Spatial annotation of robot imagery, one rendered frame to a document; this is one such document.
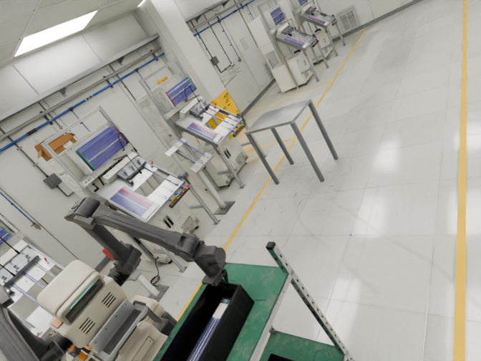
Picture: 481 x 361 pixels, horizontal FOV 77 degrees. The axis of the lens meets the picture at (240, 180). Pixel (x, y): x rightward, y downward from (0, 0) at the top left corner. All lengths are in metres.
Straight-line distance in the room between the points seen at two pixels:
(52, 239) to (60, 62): 2.64
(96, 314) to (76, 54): 4.73
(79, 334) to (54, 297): 0.20
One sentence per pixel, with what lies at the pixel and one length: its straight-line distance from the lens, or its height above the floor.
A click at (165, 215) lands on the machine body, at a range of 3.78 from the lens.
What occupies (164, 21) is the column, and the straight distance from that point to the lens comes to 6.31.
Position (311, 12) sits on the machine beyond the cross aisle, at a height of 1.12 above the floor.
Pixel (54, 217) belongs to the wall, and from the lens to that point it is 5.00.
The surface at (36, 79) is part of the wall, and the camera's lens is 5.38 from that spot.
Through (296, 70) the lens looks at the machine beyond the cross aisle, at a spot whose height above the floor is 0.39.
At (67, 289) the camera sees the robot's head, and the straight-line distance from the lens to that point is 1.44.
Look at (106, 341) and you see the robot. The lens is 1.57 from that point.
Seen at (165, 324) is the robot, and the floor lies 0.75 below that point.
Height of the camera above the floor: 1.79
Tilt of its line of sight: 23 degrees down
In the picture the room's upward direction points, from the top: 34 degrees counter-clockwise
